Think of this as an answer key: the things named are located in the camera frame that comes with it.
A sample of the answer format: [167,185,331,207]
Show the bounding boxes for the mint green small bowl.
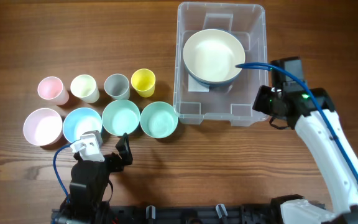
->
[102,100,140,136]

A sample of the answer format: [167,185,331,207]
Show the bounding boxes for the light blue small bowl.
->
[63,108,103,143]

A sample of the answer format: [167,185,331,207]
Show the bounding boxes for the dark blue large bowl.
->
[186,67,242,86]

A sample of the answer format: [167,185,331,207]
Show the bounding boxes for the grey cup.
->
[104,73,130,100]

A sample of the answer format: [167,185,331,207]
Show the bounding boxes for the cream cup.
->
[70,74,99,103]

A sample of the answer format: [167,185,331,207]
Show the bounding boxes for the cream large bowl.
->
[182,29,246,73]

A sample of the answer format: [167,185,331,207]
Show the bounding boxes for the pink small bowl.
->
[23,108,63,146]

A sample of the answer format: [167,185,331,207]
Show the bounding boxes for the clear plastic storage bin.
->
[173,2,269,126]

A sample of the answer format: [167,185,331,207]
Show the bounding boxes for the pink cup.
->
[37,77,69,105]

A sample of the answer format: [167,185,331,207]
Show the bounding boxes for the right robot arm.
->
[253,86,358,223]

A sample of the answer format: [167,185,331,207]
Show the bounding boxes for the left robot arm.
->
[51,130,133,223]

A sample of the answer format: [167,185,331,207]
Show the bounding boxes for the yellow cup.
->
[131,68,156,98]

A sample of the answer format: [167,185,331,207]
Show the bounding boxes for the white paper label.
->
[188,75,209,92]

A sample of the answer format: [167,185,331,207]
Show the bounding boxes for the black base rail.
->
[51,204,283,224]

